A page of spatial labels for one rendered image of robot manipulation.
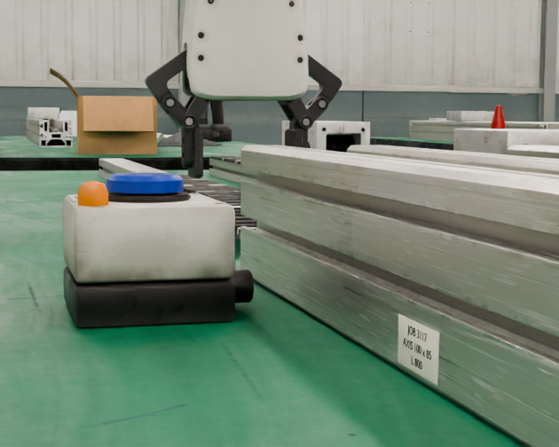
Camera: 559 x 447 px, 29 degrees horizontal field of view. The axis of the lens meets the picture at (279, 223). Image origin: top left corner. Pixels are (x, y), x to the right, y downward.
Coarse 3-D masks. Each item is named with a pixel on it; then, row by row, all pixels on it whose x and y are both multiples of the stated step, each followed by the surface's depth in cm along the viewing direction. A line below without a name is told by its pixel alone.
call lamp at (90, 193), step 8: (88, 184) 53; (96, 184) 53; (104, 184) 53; (80, 192) 53; (88, 192) 52; (96, 192) 53; (104, 192) 53; (80, 200) 53; (88, 200) 53; (96, 200) 53; (104, 200) 53
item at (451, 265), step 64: (256, 192) 66; (320, 192) 58; (384, 192) 45; (448, 192) 39; (512, 192) 35; (256, 256) 67; (320, 256) 58; (384, 256) 46; (448, 256) 39; (512, 256) 35; (320, 320) 55; (384, 320) 46; (448, 320) 39; (512, 320) 37; (448, 384) 40; (512, 384) 35
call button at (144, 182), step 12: (108, 180) 56; (120, 180) 55; (132, 180) 55; (144, 180) 55; (156, 180) 55; (168, 180) 55; (180, 180) 56; (120, 192) 55; (132, 192) 55; (144, 192) 55; (156, 192) 55; (168, 192) 55
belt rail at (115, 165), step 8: (104, 160) 176; (112, 160) 176; (120, 160) 177; (104, 168) 181; (112, 168) 165; (120, 168) 155; (128, 168) 151; (136, 168) 151; (144, 168) 151; (152, 168) 151; (104, 176) 176
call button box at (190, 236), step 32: (64, 224) 59; (96, 224) 52; (128, 224) 53; (160, 224) 53; (192, 224) 54; (224, 224) 54; (64, 256) 59; (96, 256) 53; (128, 256) 53; (160, 256) 53; (192, 256) 54; (224, 256) 54; (64, 288) 59; (96, 288) 53; (128, 288) 53; (160, 288) 54; (192, 288) 54; (224, 288) 54; (96, 320) 53; (128, 320) 53; (160, 320) 54; (192, 320) 54; (224, 320) 55
